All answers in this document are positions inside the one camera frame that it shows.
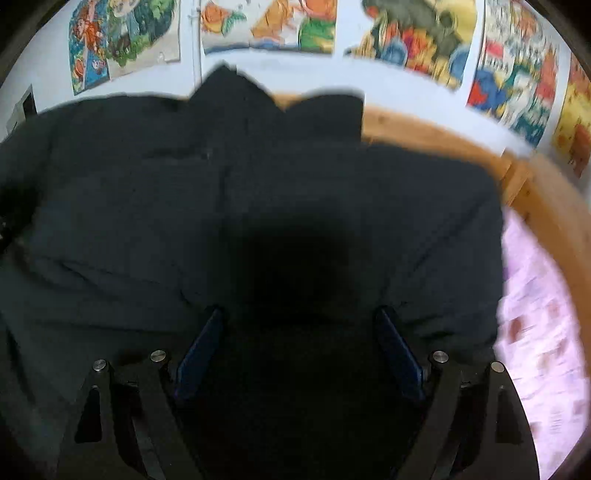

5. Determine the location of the black padded jacket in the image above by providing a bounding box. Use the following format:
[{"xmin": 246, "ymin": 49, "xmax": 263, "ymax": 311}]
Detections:
[{"xmin": 1, "ymin": 67, "xmax": 504, "ymax": 479}]

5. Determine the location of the pink patterned bed sheet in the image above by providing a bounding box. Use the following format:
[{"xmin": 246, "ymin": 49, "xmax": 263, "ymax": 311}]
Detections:
[{"xmin": 495, "ymin": 207, "xmax": 590, "ymax": 479}]

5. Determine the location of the yellow bear chick drawing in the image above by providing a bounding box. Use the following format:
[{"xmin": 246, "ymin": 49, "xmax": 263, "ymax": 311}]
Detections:
[{"xmin": 552, "ymin": 54, "xmax": 590, "ymax": 179}]

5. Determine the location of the dark doorway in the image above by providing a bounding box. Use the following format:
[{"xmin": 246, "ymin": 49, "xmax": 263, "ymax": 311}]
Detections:
[{"xmin": 6, "ymin": 86, "xmax": 37, "ymax": 134}]

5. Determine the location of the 2024 dragon drawing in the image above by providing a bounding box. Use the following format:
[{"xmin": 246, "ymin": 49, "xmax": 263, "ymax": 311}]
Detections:
[{"xmin": 467, "ymin": 1, "xmax": 559, "ymax": 147}]

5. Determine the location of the dark hill flowers drawing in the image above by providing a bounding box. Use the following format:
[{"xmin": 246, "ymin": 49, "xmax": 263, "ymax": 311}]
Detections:
[{"xmin": 345, "ymin": 0, "xmax": 477, "ymax": 90}]

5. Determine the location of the blond child drawing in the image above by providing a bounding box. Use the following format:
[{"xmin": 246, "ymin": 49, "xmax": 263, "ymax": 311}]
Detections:
[{"xmin": 106, "ymin": 0, "xmax": 180, "ymax": 79}]

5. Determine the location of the red-haired girl drawing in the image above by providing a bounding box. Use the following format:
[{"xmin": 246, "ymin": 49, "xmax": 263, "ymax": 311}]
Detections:
[{"xmin": 68, "ymin": 0, "xmax": 109, "ymax": 95}]

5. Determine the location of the orange slices juice drawing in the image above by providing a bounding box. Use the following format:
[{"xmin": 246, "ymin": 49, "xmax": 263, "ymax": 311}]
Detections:
[{"xmin": 198, "ymin": 0, "xmax": 338, "ymax": 55}]

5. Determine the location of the wooden bed frame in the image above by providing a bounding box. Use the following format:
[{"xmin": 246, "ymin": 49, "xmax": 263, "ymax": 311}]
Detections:
[{"xmin": 270, "ymin": 93, "xmax": 591, "ymax": 365}]

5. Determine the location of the white wall pipe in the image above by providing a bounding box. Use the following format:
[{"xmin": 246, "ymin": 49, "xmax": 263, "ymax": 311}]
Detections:
[{"xmin": 188, "ymin": 0, "xmax": 201, "ymax": 87}]

